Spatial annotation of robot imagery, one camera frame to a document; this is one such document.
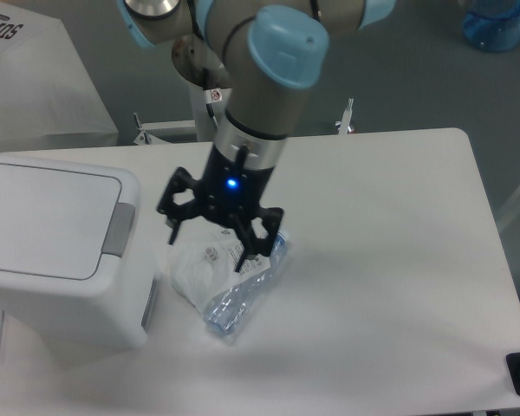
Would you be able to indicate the blue translucent water jug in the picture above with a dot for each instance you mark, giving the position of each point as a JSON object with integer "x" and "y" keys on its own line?
{"x": 491, "y": 26}

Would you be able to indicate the clear bag with white contents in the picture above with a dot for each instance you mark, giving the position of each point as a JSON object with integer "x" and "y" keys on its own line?
{"x": 204, "y": 265}

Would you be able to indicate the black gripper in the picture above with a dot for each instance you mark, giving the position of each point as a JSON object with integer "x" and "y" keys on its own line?
{"x": 234, "y": 190}

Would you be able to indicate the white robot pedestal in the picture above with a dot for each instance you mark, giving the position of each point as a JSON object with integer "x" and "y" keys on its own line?
{"x": 209, "y": 87}

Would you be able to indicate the crushed clear plastic bottle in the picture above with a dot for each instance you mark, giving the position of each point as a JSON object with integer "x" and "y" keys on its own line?
{"x": 228, "y": 311}

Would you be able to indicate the white push-button trash can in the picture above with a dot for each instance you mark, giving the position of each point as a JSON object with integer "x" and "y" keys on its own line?
{"x": 74, "y": 263}

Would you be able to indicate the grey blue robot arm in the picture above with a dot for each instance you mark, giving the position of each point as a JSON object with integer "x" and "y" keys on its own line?
{"x": 273, "y": 52}

